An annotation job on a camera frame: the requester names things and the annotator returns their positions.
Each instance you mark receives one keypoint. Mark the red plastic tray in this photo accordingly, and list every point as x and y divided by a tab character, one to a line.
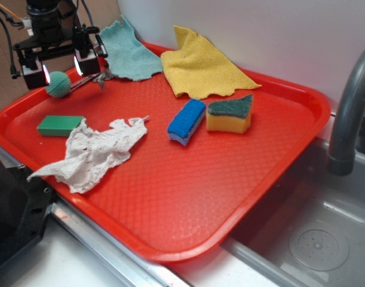
171	202

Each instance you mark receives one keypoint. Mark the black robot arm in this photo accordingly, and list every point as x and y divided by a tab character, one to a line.
43	15

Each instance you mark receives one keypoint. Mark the blue sponge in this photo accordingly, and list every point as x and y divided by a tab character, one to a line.
186	122

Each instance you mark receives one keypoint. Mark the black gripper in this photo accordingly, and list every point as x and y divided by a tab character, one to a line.
54	43

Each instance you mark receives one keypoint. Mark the yellow green scouring sponge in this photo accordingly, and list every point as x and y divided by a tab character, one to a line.
230	115

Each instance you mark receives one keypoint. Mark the grey faucet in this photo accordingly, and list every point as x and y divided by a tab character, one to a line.
348	132

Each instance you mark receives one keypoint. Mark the yellow cloth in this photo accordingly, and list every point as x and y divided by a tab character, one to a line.
197	68

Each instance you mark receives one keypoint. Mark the green rectangular block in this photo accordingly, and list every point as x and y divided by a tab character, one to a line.
58	125

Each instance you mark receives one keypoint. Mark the white crumpled paper towel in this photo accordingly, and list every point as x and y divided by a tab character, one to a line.
90	154

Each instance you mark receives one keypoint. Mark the teal cloth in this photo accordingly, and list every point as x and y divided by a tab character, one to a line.
127	56

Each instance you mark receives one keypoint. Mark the green ball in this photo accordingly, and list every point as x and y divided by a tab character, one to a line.
60	84

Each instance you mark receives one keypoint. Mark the aluminium rail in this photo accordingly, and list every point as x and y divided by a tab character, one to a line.
130	269

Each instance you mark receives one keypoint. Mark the grey sink basin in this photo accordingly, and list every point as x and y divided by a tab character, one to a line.
309	227

